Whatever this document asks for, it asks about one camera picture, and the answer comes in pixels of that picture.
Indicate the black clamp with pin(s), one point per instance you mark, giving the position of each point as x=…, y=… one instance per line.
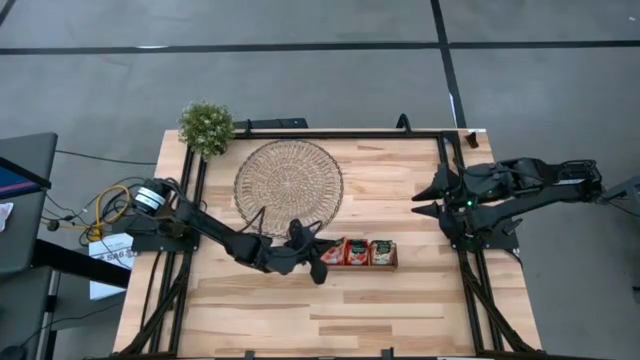
x=248, y=126
x=403, y=122

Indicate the blue screen panel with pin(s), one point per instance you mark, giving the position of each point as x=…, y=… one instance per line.
x=15, y=182

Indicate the long black electronics box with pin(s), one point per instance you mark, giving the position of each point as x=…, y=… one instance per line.
x=280, y=123

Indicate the orange tea bag packet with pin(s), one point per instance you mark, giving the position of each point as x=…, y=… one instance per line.
x=334, y=252

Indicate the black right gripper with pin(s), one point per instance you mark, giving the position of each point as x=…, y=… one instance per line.
x=467, y=190

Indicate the beige tea bag packet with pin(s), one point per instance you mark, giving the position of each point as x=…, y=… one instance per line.
x=382, y=251

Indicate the black mount block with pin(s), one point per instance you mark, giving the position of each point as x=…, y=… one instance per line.
x=387, y=353
x=248, y=354

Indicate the small white cloth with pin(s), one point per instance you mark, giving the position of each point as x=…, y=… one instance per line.
x=5, y=215

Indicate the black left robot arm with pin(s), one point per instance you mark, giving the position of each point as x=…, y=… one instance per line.
x=210, y=227

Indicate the white paper sheet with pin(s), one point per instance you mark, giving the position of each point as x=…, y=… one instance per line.
x=112, y=250

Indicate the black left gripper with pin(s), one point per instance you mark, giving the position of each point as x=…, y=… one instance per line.
x=290, y=257

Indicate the grey chair base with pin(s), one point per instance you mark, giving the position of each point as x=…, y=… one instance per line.
x=625, y=192

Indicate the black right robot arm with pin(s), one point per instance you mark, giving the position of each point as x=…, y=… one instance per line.
x=535, y=192

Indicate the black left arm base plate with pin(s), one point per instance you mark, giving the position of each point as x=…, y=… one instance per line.
x=150, y=244

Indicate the red tea bag packet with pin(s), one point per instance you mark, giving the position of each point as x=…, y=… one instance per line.
x=356, y=251

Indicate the wooden three-compartment box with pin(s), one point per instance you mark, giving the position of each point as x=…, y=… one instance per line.
x=385, y=267

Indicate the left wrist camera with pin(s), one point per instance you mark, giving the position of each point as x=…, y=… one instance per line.
x=296, y=232

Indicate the round woven placemat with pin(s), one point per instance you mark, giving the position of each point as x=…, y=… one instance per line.
x=287, y=185

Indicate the black aluminium table frame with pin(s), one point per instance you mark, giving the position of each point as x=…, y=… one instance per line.
x=350, y=135

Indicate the black desk beam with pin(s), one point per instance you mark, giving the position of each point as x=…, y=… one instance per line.
x=75, y=262

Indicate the green potted plant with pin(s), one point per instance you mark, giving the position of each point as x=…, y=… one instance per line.
x=206, y=127

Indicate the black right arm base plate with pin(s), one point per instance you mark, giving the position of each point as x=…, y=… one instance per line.
x=502, y=240

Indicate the grey desk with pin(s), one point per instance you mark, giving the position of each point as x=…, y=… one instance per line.
x=30, y=150

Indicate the small black corner bracket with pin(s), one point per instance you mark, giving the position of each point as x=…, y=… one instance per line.
x=471, y=140

